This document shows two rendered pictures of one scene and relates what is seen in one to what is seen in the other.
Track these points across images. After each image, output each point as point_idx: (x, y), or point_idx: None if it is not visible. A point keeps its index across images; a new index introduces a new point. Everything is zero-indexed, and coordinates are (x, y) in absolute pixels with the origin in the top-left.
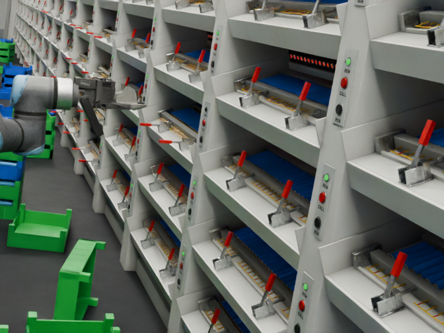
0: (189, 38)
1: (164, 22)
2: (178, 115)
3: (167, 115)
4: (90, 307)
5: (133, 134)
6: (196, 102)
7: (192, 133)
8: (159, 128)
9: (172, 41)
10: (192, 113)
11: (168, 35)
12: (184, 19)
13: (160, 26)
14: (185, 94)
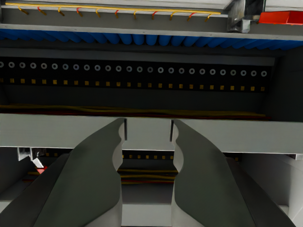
0: (269, 156)
1: (289, 207)
2: (268, 40)
3: (301, 38)
4: None
5: None
6: (291, 56)
7: (43, 27)
8: (243, 7)
9: (290, 170)
10: (227, 45)
11: (291, 183)
12: (142, 215)
13: (296, 206)
14: (61, 120)
